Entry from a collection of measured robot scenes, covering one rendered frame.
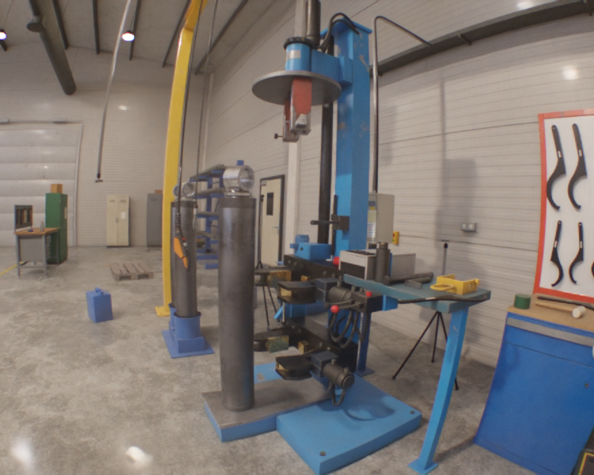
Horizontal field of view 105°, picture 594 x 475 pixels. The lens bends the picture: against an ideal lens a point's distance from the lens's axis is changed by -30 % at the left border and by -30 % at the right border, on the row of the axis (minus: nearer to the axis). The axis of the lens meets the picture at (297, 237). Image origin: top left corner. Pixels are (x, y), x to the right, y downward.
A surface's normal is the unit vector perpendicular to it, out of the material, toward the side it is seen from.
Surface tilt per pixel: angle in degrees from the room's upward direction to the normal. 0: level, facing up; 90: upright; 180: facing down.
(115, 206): 90
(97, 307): 90
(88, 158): 90
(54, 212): 90
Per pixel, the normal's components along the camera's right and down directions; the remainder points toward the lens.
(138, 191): 0.51, 0.09
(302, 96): 0.16, 0.08
